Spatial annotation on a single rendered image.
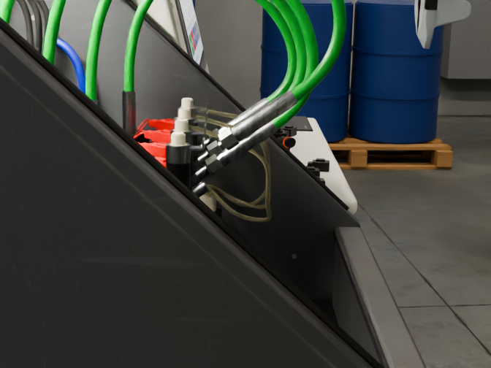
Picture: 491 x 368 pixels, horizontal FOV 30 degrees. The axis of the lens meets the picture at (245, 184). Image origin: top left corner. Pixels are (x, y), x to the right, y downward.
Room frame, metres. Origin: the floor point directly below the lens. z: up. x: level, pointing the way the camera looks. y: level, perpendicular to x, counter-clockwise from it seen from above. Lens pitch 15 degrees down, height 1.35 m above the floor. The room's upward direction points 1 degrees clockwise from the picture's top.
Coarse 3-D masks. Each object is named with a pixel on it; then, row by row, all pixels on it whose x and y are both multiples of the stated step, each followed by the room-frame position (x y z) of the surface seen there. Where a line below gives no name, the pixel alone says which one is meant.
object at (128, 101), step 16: (144, 0) 1.24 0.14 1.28; (256, 0) 1.24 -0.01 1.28; (144, 16) 1.24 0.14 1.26; (272, 16) 1.24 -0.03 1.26; (288, 32) 1.24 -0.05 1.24; (128, 48) 1.24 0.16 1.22; (288, 48) 1.24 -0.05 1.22; (128, 64) 1.23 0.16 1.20; (288, 64) 1.25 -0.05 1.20; (128, 80) 1.23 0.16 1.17; (288, 80) 1.24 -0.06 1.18; (128, 96) 1.23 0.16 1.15; (272, 96) 1.24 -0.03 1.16; (128, 112) 1.23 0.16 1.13; (128, 128) 1.23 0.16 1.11; (224, 128) 1.24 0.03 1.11
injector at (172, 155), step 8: (168, 144) 1.00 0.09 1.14; (168, 152) 0.99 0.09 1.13; (176, 152) 0.99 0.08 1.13; (184, 152) 0.99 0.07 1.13; (168, 160) 0.99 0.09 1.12; (176, 160) 0.99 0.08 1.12; (184, 160) 0.99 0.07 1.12; (168, 168) 0.99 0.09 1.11; (176, 168) 0.99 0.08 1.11; (184, 168) 0.99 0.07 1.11; (176, 176) 0.99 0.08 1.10; (184, 176) 0.99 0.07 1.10; (184, 184) 0.99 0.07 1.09; (200, 184) 1.00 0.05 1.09; (200, 192) 1.00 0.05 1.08
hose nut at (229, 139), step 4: (228, 128) 1.00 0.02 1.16; (224, 132) 1.00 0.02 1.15; (228, 132) 1.00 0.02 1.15; (220, 136) 1.00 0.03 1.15; (224, 136) 1.00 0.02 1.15; (228, 136) 1.00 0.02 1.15; (232, 136) 1.00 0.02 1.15; (220, 140) 1.00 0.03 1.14; (224, 140) 1.00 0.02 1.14; (228, 140) 1.00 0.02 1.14; (232, 140) 1.00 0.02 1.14; (236, 140) 1.00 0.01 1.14; (224, 144) 1.00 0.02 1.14; (228, 144) 1.00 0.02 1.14; (232, 144) 1.00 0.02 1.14; (236, 144) 1.00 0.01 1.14; (228, 148) 1.00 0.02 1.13
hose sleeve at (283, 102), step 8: (280, 96) 1.00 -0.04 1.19; (288, 96) 1.00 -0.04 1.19; (272, 104) 1.00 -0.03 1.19; (280, 104) 1.00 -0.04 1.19; (288, 104) 1.00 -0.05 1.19; (256, 112) 1.00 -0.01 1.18; (264, 112) 1.00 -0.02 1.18; (272, 112) 1.00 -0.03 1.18; (280, 112) 1.00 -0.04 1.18; (248, 120) 1.00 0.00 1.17; (256, 120) 1.00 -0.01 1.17; (264, 120) 1.00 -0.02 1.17; (232, 128) 1.00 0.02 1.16; (240, 128) 1.00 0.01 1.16; (248, 128) 1.00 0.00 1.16; (256, 128) 1.00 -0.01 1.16; (240, 136) 1.00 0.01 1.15; (248, 136) 1.00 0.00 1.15
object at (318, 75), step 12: (0, 0) 1.00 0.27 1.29; (12, 0) 1.00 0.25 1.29; (336, 0) 1.00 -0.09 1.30; (0, 12) 0.99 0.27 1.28; (336, 12) 1.00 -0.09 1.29; (336, 24) 1.00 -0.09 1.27; (336, 36) 1.00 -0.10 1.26; (336, 48) 1.00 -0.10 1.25; (324, 60) 1.00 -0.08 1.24; (336, 60) 1.01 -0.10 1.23; (312, 72) 1.01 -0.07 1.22; (324, 72) 1.00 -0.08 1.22; (300, 84) 1.00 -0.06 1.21; (312, 84) 1.00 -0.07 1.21; (300, 96) 1.00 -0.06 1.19
